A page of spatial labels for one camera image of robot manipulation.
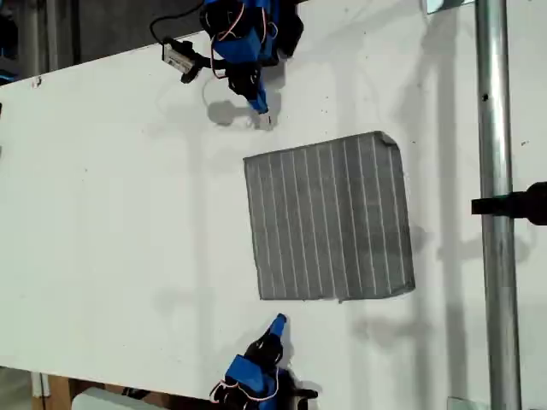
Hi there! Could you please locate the black clamp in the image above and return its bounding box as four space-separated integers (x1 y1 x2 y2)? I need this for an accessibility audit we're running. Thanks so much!
471 181 547 227

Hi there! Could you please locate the white plastic container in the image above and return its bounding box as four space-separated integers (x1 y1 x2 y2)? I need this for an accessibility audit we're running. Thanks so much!
71 386 172 410

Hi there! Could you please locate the steel post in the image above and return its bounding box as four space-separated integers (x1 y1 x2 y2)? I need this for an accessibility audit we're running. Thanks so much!
473 0 525 410

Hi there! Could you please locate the grey striped towel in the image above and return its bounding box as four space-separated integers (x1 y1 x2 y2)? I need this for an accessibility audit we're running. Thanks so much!
242 130 417 303

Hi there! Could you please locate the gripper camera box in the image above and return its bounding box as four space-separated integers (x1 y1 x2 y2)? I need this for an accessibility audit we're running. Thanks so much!
161 37 194 72

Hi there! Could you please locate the wooden table leg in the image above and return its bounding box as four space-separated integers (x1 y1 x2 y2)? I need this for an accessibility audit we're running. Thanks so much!
30 370 74 410

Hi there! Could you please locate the camera black cable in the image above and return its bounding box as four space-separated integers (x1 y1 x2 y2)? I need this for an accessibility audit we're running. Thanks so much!
149 0 207 44

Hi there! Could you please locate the metal table bracket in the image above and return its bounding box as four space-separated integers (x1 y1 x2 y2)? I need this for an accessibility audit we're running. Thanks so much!
421 0 473 16

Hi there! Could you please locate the camera black stalk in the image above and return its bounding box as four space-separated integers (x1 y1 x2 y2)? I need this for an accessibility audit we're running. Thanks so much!
180 51 228 85

